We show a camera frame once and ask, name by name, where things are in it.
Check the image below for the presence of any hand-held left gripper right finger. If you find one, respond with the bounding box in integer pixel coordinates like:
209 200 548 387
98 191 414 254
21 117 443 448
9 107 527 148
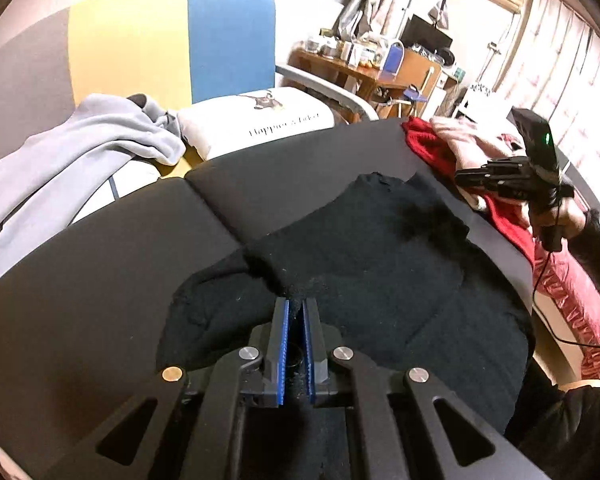
304 297 551 480

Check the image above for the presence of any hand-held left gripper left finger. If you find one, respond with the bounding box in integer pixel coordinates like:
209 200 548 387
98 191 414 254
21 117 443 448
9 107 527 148
42 297 291 480

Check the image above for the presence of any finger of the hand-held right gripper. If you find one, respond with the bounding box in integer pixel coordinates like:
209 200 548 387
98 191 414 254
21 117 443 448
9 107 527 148
482 156 533 176
455 171 536 196

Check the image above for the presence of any black sweater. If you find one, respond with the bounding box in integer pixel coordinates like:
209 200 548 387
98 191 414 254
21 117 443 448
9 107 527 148
157 172 536 436

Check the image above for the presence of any person's right hand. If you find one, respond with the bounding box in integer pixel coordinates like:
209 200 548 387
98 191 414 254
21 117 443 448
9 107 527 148
529 199 588 241

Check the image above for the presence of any brown pink sweater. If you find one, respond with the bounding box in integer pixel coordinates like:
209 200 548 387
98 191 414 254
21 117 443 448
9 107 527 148
430 116 511 171

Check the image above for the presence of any white box with flower print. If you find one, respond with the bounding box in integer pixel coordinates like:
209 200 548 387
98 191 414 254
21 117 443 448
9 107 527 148
465 82 511 121

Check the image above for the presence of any red sweater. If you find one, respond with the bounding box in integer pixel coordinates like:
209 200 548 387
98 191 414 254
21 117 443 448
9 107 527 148
400 116 536 266

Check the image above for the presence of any pink patterned curtain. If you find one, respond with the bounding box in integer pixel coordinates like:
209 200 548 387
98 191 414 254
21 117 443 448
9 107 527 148
510 0 600 161

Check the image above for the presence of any pink quilt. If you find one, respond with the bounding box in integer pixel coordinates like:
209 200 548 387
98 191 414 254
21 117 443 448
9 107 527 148
532 240 600 381

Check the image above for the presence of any black monitor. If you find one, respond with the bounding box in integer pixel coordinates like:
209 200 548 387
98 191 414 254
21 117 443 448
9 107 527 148
400 14 453 53

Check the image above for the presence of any small blue chair back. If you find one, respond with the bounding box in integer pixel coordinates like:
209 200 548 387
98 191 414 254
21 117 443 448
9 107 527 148
382 42 406 76

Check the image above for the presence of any wooden desk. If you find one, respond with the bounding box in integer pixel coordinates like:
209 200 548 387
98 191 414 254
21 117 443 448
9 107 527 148
287 50 421 106

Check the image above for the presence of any silver foil bag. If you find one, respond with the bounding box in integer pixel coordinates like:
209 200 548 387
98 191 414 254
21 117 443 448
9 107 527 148
335 0 368 41

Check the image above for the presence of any white printed pillow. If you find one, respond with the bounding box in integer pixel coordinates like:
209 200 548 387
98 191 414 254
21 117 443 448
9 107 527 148
177 87 336 161

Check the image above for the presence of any person's dark clothing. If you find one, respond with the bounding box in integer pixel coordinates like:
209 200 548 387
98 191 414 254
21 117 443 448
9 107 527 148
505 375 600 480

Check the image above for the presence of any light grey hoodie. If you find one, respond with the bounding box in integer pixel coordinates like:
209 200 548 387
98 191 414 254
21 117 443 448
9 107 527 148
0 92 186 278

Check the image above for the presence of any grey yellow blue armchair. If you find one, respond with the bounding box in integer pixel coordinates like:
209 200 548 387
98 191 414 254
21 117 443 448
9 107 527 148
0 0 381 281

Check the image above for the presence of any black cable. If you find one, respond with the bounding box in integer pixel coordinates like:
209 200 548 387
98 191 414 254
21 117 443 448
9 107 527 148
530 200 600 351

